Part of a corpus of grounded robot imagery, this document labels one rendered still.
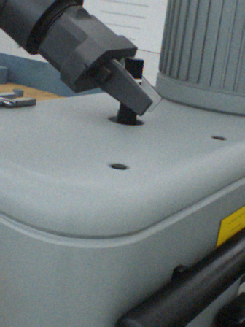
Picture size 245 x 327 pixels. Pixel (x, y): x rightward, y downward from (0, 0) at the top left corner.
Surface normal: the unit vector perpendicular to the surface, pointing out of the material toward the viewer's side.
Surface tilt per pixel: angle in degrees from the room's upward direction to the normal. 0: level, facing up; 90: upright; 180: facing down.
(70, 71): 90
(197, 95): 90
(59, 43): 90
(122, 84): 90
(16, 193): 63
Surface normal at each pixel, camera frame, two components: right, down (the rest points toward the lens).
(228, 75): -0.16, 0.26
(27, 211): -0.46, 0.04
